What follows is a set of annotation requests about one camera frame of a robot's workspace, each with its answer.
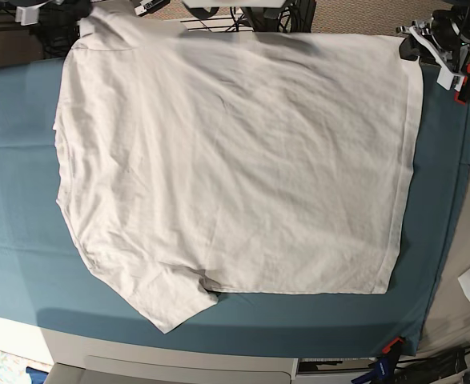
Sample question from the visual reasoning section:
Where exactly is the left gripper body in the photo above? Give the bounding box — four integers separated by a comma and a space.
396, 10, 468, 89

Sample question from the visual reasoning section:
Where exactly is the white T-shirt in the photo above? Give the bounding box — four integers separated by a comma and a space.
54, 5, 424, 333

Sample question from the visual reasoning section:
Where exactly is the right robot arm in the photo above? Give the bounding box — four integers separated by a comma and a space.
7, 0, 93, 26

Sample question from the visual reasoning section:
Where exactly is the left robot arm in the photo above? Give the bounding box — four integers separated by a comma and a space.
396, 1, 470, 102

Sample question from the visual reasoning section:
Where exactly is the orange black clamp top right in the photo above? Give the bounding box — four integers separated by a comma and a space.
455, 63, 470, 105

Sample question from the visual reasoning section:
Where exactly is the orange blue clamp bottom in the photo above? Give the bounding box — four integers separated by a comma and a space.
351, 337, 406, 384

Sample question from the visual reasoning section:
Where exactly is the teal table cover cloth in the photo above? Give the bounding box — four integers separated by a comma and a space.
0, 59, 470, 358

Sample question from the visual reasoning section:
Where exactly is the beige drawer cabinet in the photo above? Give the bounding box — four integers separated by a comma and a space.
42, 329, 298, 383

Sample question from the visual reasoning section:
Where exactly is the white overhead mount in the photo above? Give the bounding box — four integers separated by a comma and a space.
183, 0, 285, 8

